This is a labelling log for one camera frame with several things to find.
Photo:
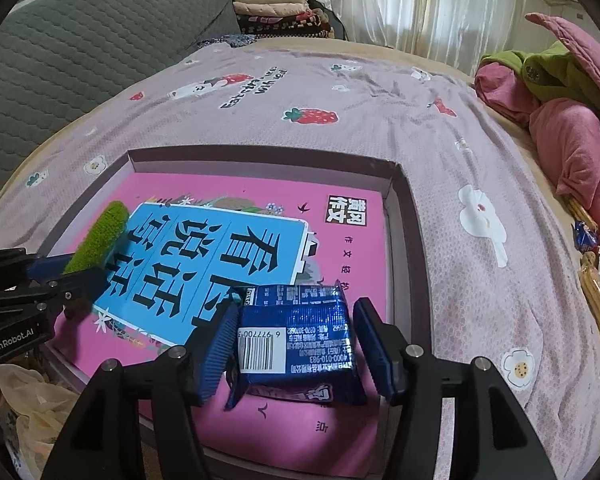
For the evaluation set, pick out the pink padded garment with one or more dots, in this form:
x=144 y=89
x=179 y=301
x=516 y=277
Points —
x=570 y=145

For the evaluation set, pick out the blue candy wrapper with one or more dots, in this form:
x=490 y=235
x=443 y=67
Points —
x=585 y=237

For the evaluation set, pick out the lilac printed bedsheet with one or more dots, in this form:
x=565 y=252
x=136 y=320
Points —
x=330 y=125

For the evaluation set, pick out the grey quilted headboard cover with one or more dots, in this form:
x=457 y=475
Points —
x=80 y=60

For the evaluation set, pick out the pink folded blanket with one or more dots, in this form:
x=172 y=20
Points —
x=270 y=9

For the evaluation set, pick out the pink book with blue panel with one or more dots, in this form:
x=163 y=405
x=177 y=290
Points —
x=352 y=270

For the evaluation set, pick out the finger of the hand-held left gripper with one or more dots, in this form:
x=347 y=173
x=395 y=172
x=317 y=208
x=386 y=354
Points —
x=50 y=266
x=82 y=285

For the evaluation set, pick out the blue snack packet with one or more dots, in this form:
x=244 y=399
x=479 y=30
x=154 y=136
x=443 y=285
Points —
x=300 y=330

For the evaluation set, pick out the dark patterned folded blanket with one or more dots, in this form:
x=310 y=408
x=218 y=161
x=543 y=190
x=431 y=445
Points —
x=285 y=25

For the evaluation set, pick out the green fuzzy sponge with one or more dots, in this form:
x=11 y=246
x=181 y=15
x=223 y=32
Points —
x=100 y=232

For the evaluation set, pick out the pink quilted jacket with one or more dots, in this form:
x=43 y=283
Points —
x=585 y=55

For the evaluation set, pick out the green garment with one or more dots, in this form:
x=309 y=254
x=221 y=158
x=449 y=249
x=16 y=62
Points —
x=545 y=72

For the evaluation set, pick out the blue floral cloth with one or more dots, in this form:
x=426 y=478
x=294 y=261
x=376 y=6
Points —
x=230 y=41

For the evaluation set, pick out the dark cardboard box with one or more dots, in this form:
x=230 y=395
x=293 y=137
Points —
x=260 y=160

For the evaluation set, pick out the white sheer curtain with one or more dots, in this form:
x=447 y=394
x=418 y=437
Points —
x=430 y=5

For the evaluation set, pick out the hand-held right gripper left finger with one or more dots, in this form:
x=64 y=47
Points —
x=215 y=350

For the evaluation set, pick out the translucent plastic bag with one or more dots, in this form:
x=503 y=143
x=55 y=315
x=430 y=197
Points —
x=35 y=400

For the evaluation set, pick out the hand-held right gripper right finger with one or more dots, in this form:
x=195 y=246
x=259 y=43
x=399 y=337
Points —
x=372 y=340

